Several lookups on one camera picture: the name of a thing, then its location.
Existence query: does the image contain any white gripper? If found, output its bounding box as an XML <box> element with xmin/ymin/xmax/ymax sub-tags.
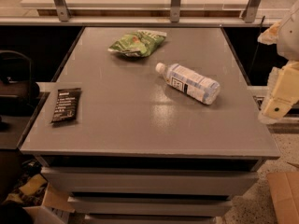
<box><xmin>257</xmin><ymin>0</ymin><xmax>299</xmax><ymax>124</ymax></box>

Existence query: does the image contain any clear plastic water bottle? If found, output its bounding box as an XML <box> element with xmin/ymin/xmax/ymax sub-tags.
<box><xmin>155</xmin><ymin>63</ymin><xmax>221</xmax><ymax>105</ymax></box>

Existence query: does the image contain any black rxbar chocolate wrapper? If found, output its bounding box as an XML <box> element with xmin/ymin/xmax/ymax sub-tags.
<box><xmin>51</xmin><ymin>88</ymin><xmax>81</xmax><ymax>123</ymax></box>

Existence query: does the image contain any cardboard box right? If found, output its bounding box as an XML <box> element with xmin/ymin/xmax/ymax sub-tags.
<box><xmin>267</xmin><ymin>172</ymin><xmax>299</xmax><ymax>224</ymax></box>

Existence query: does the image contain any cardboard box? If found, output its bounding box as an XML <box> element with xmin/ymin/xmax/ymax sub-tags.
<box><xmin>24</xmin><ymin>184</ymin><xmax>75</xmax><ymax>224</ymax></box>
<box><xmin>267</xmin><ymin>172</ymin><xmax>299</xmax><ymax>224</ymax></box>

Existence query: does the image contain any green chip bag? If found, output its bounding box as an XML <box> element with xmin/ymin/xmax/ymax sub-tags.
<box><xmin>108</xmin><ymin>30</ymin><xmax>167</xmax><ymax>58</ymax></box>

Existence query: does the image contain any grey drawer cabinet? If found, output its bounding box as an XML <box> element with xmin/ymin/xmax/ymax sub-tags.
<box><xmin>21</xmin><ymin>28</ymin><xmax>279</xmax><ymax>224</ymax></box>

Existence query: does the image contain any black chair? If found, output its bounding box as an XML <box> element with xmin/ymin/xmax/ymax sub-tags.
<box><xmin>0</xmin><ymin>49</ymin><xmax>40</xmax><ymax>131</ymax></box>

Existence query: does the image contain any cardboard box left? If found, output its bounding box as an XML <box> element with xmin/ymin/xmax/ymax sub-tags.
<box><xmin>24</xmin><ymin>184</ymin><xmax>75</xmax><ymax>224</ymax></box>

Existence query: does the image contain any yellow cloth on floor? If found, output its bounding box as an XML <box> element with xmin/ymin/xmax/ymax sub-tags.
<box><xmin>4</xmin><ymin>174</ymin><xmax>48</xmax><ymax>207</ymax></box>

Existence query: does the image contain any metal bracket left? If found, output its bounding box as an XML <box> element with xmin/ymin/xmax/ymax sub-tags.
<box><xmin>53</xmin><ymin>0</ymin><xmax>70</xmax><ymax>21</ymax></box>

